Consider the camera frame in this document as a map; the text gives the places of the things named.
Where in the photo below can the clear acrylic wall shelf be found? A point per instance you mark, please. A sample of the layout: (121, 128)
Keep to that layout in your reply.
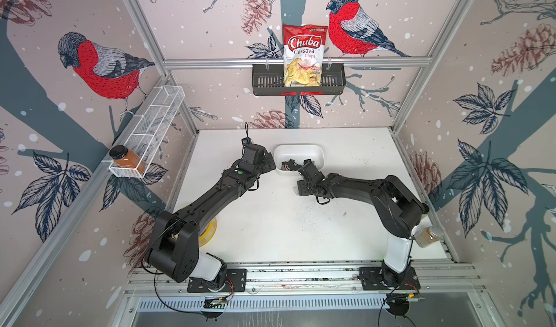
(151, 129)

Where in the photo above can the white storage box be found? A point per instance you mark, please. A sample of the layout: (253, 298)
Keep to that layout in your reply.
(299, 153)

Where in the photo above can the Chuba cassava chips bag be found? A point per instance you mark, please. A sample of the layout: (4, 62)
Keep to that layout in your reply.
(303, 54)

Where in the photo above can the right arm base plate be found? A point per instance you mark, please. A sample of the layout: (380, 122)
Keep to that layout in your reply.
(377, 278)

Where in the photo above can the black eraser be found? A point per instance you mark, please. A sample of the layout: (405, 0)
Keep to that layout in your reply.
(290, 165)

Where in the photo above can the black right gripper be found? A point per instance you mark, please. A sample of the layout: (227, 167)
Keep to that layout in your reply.
(300, 185)

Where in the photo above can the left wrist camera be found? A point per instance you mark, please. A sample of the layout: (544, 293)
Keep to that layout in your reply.
(246, 141)

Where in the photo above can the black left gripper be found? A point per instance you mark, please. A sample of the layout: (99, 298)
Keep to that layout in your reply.
(266, 166)

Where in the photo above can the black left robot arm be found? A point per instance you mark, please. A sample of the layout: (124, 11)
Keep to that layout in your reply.
(174, 245)

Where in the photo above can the clear jar white lid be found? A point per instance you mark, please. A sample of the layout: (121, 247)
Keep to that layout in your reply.
(427, 236)

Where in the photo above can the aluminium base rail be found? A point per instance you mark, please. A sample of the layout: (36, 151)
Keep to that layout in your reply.
(285, 278)

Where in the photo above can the black wire wall basket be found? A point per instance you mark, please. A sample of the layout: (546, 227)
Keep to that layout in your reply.
(281, 80)

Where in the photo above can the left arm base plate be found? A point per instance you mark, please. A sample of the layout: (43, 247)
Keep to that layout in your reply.
(226, 281)

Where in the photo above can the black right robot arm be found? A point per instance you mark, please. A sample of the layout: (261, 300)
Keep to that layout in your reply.
(398, 209)

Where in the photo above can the orange spice jar black lid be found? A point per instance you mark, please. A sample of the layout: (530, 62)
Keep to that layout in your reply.
(126, 158)

